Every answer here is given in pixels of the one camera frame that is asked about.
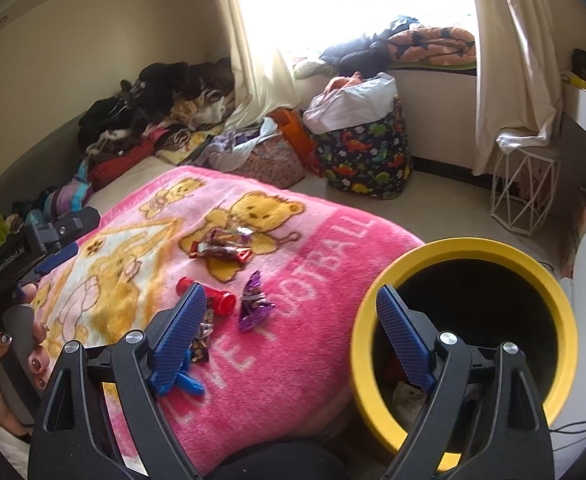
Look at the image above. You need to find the green white cloth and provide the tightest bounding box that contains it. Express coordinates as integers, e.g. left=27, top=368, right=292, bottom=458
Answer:
left=293, top=57, right=334, bottom=80

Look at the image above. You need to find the striped purple blue cloth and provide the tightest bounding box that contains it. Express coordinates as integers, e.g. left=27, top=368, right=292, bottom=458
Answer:
left=23, top=172, right=94, bottom=226

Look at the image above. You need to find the purple candy wrapper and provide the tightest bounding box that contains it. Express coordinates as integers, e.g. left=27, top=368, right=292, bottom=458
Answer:
left=238, top=270, right=277, bottom=333

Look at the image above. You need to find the dark frame window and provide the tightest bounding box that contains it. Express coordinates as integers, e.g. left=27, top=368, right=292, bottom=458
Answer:
left=233, top=0, right=476, bottom=56

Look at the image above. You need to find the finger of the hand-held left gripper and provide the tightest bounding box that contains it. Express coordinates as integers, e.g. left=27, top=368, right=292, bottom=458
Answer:
left=20, top=242, right=80, bottom=293
left=25, top=208, right=101, bottom=247

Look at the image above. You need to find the pile of dark clothes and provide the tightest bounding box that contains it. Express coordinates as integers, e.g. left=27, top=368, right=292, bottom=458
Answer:
left=77, top=57, right=236, bottom=156

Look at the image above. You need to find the cream curtain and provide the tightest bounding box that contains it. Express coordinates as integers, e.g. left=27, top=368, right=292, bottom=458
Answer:
left=466, top=0, right=566, bottom=176
left=205, top=0, right=301, bottom=133

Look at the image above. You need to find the red candy wrapper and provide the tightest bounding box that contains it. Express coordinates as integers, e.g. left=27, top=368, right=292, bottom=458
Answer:
left=189, top=226, right=255, bottom=264

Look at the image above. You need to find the orange bag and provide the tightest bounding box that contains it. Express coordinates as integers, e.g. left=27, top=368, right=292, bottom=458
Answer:
left=273, top=108, right=324, bottom=176

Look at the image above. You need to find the orange cloth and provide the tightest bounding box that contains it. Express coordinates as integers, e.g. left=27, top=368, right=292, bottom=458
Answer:
left=323, top=74, right=364, bottom=93

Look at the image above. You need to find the red cloth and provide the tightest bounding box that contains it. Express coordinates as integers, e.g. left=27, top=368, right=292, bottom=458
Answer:
left=89, top=139, right=156, bottom=191

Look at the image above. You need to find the dinosaur print fabric basket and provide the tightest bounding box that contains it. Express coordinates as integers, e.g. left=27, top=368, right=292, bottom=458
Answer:
left=312, top=97, right=415, bottom=200

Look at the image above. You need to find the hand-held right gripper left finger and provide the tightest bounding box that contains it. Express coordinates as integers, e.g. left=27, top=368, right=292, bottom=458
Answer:
left=28, top=282, right=209, bottom=480

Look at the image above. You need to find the white plastic bag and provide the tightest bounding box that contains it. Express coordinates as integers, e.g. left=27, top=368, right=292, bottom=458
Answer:
left=303, top=72, right=399, bottom=135

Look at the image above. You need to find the white wire side table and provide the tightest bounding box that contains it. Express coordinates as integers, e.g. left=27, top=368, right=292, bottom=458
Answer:
left=490, top=145, right=561, bottom=237

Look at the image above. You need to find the yellow rim black bin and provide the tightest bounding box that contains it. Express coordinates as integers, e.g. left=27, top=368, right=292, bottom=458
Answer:
left=349, top=238, right=579, bottom=473

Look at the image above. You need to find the grey headboard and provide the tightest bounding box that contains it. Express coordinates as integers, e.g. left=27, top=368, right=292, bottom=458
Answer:
left=0, top=115, right=88, bottom=196

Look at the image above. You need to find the lavender cloth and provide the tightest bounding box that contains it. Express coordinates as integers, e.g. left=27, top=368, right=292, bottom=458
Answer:
left=193, top=117, right=281, bottom=171

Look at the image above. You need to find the blue plastic piece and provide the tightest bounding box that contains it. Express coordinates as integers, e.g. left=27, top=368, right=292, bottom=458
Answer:
left=148, top=347, right=206, bottom=397

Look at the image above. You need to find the red plastic tube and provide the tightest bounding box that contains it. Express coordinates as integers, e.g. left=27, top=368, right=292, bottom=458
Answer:
left=175, top=276, right=237, bottom=319

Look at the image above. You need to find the dark jacket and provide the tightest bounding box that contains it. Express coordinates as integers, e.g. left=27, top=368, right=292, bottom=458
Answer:
left=319, top=15, right=421, bottom=78

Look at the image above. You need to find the dark patterned wrapper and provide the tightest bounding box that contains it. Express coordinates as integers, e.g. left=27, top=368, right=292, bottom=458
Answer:
left=190, top=309, right=215, bottom=363

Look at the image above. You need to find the floral fabric bag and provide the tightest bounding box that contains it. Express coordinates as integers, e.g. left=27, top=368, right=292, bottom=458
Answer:
left=233, top=132, right=308, bottom=188

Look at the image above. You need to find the brown yellow printed blanket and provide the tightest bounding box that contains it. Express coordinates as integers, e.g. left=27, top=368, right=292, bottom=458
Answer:
left=153, top=122, right=224, bottom=165

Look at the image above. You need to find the pink bear printed blanket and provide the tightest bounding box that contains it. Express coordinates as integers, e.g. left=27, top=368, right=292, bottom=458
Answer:
left=28, top=165, right=426, bottom=478

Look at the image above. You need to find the orange black patterned quilt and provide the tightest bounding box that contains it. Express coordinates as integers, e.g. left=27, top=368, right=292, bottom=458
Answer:
left=385, top=25, right=476, bottom=67

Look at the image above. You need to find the beige bed mattress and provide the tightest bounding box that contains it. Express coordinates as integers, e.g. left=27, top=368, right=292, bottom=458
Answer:
left=90, top=155, right=184, bottom=211

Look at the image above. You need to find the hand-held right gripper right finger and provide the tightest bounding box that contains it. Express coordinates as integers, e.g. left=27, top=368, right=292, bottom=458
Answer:
left=375, top=284, right=556, bottom=480

